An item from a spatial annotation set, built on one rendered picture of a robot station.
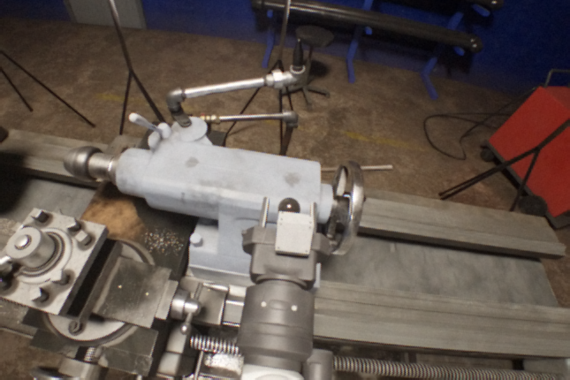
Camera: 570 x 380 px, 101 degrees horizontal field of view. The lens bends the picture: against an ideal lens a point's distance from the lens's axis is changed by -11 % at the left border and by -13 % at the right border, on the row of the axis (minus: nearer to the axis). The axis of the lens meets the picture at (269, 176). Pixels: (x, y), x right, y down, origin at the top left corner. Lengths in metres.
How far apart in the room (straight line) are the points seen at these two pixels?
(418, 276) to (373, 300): 0.29
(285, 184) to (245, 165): 0.10
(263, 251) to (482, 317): 0.84
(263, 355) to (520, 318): 0.96
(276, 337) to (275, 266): 0.08
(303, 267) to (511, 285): 1.10
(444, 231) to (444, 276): 0.18
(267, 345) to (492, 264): 1.14
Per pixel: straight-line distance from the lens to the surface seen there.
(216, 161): 0.59
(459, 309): 1.02
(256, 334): 0.32
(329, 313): 0.81
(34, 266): 0.58
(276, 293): 0.32
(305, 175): 0.58
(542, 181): 2.93
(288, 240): 0.33
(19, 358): 1.96
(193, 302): 0.61
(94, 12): 4.46
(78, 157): 0.73
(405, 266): 1.10
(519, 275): 1.42
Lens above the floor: 1.61
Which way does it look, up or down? 52 degrees down
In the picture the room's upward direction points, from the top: 9 degrees clockwise
